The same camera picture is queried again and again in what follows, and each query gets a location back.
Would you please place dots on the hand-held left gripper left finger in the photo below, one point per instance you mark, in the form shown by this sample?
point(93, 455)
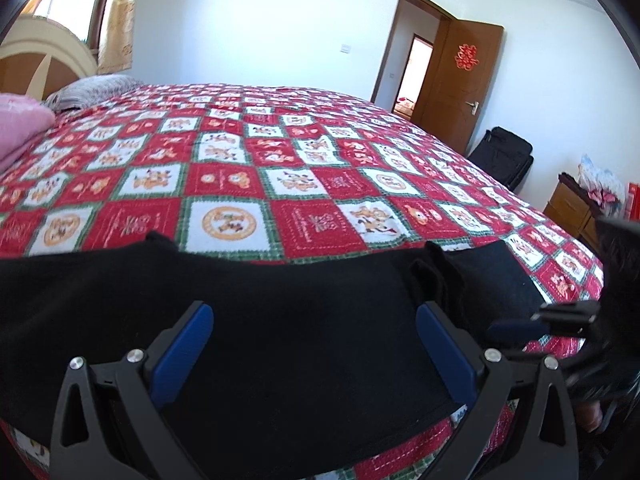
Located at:
point(182, 355)

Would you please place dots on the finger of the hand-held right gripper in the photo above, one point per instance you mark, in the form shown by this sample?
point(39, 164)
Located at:
point(517, 331)
point(567, 316)

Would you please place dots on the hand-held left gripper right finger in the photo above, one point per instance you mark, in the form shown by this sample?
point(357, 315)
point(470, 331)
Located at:
point(447, 355)

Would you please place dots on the black pants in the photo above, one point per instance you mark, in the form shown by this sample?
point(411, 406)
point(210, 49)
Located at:
point(300, 335)

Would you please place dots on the wooden nightstand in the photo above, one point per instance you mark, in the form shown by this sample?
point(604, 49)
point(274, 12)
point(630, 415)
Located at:
point(570, 210)

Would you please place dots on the red box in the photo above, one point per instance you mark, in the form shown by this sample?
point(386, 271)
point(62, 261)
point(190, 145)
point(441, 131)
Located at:
point(633, 200)

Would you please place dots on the white plastic bag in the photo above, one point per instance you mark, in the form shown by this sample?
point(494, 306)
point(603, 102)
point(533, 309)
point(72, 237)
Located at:
point(600, 180)

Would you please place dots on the black suitcase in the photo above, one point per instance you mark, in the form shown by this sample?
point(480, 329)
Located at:
point(502, 157)

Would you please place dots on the red printed checkered bedspread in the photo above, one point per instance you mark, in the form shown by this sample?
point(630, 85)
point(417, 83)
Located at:
point(310, 160)

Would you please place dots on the brown wooden door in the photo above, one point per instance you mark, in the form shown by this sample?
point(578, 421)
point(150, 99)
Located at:
point(452, 85)

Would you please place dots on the red paper door decoration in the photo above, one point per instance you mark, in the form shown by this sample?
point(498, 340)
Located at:
point(466, 56)

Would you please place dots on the striped pillow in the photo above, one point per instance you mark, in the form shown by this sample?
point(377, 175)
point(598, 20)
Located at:
point(95, 90)

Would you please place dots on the pink pillow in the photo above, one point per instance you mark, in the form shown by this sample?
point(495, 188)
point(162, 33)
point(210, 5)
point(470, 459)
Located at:
point(20, 120)

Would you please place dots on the cream wooden headboard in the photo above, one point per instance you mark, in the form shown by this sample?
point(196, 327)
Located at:
point(60, 50)

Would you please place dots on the narrow yellow curtain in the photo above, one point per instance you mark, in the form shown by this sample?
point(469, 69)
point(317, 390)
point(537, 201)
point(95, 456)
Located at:
point(120, 25)

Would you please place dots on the brown door frame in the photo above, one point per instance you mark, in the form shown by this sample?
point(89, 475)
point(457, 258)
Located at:
point(397, 45)

